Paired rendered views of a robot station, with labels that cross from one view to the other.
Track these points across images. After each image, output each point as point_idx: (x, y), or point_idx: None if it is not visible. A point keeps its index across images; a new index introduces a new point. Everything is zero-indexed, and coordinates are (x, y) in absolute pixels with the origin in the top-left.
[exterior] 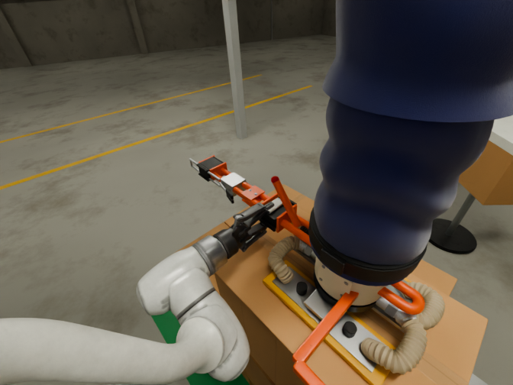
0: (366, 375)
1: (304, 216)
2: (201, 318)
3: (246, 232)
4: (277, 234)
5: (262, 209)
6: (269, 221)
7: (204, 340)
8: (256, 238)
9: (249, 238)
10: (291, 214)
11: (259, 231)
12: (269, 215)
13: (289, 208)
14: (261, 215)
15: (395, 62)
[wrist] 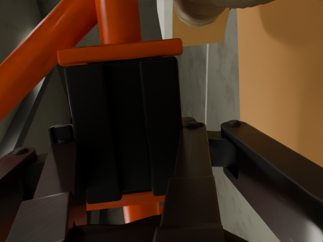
0: None
1: (245, 79)
2: None
3: (58, 232)
4: (309, 111)
5: (14, 158)
6: (140, 119)
7: None
8: (267, 150)
9: (202, 192)
10: (50, 14)
11: (192, 149)
12: (72, 118)
13: (28, 36)
14: (59, 155)
15: None
